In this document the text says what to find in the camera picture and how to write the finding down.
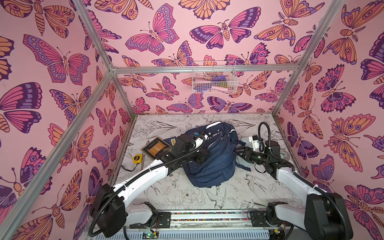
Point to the clear tape roll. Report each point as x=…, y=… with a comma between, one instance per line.
x=285, y=155

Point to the navy blue student backpack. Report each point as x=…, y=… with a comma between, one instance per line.
x=220, y=163

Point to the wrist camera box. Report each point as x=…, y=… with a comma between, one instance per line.
x=199, y=138
x=252, y=142

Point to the brown gold hardcover book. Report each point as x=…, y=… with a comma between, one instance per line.
x=154, y=147

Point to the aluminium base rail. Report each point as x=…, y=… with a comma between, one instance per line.
x=210, y=225

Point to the white wire wall basket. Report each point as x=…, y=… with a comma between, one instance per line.
x=211, y=78

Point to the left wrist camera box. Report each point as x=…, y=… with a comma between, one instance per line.
x=199, y=138

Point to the dark blue book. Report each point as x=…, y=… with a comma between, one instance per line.
x=171, y=141

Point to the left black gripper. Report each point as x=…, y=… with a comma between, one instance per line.
x=201, y=152

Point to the yellow tape measure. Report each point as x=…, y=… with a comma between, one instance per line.
x=137, y=159

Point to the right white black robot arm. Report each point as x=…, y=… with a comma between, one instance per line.
x=324, y=216

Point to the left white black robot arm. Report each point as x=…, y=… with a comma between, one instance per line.
x=113, y=208

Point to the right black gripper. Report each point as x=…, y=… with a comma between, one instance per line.
x=244, y=152

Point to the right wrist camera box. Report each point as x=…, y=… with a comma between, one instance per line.
x=252, y=142

